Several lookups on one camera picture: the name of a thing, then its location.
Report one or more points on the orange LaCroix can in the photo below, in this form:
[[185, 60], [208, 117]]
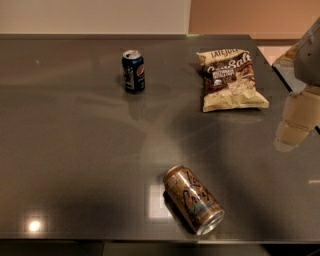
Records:
[[200, 209]]

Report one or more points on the sea salt chip bag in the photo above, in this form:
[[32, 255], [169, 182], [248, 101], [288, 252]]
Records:
[[229, 80]]

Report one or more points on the blue Pepsi can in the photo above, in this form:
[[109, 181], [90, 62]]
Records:
[[134, 72]]

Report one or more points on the dark side table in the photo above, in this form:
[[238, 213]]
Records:
[[284, 67]]

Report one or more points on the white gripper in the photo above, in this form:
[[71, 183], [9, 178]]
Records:
[[308, 61]]

